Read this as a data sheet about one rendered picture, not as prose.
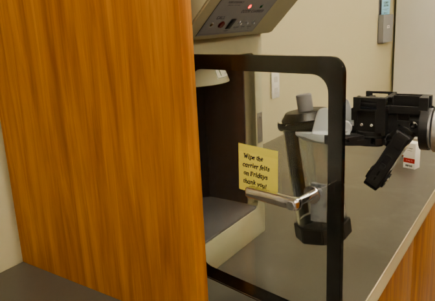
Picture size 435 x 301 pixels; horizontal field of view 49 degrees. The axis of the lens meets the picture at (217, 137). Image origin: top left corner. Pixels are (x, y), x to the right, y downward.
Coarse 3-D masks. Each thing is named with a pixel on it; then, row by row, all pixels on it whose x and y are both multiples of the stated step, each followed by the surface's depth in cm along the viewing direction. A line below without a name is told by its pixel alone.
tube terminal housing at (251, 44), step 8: (200, 40) 86; (208, 40) 88; (216, 40) 91; (224, 40) 93; (232, 40) 95; (240, 40) 98; (248, 40) 100; (256, 40) 103; (200, 48) 87; (208, 48) 89; (216, 48) 91; (224, 48) 93; (232, 48) 96; (240, 48) 98; (248, 48) 101; (256, 48) 104
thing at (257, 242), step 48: (240, 96) 71; (288, 96) 65; (336, 96) 60; (288, 144) 67; (336, 144) 62; (240, 192) 76; (288, 192) 69; (336, 192) 63; (240, 240) 78; (288, 240) 71; (336, 240) 65; (240, 288) 80; (288, 288) 73; (336, 288) 66
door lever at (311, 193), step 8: (248, 192) 67; (256, 192) 66; (264, 192) 65; (272, 192) 65; (304, 192) 66; (312, 192) 65; (264, 200) 65; (272, 200) 64; (280, 200) 63; (288, 200) 63; (296, 200) 62; (304, 200) 63; (312, 200) 66; (288, 208) 62; (296, 208) 62
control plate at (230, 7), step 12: (228, 0) 77; (240, 0) 80; (252, 0) 83; (264, 0) 87; (276, 0) 90; (216, 12) 78; (228, 12) 81; (240, 12) 84; (252, 12) 88; (264, 12) 91; (204, 24) 78; (216, 24) 81; (228, 24) 84; (252, 24) 92
